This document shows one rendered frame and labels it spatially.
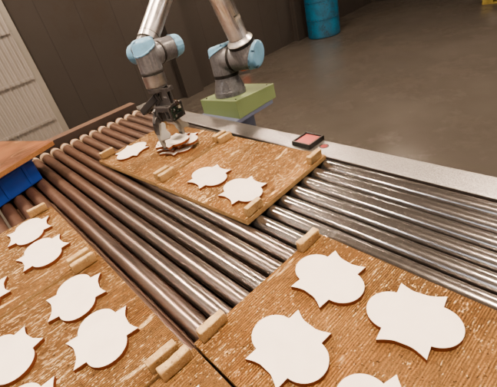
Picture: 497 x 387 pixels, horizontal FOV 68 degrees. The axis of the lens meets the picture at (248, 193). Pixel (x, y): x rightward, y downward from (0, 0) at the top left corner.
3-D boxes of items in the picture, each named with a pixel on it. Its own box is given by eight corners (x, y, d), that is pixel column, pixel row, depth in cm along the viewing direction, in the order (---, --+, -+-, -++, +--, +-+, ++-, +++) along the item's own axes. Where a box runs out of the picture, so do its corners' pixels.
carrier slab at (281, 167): (233, 139, 138) (232, 135, 137) (326, 159, 111) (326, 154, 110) (158, 187, 120) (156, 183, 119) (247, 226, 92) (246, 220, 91)
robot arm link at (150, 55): (158, 33, 118) (140, 41, 112) (170, 67, 123) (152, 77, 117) (142, 36, 122) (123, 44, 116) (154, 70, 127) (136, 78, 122)
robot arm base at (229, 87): (234, 88, 187) (229, 68, 182) (252, 89, 175) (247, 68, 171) (210, 97, 180) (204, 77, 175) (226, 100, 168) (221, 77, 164)
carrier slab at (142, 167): (168, 126, 166) (167, 123, 165) (230, 138, 139) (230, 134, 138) (100, 163, 147) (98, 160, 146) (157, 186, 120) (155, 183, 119)
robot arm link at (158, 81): (137, 78, 122) (154, 70, 127) (142, 91, 124) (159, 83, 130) (152, 77, 118) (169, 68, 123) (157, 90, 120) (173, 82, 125)
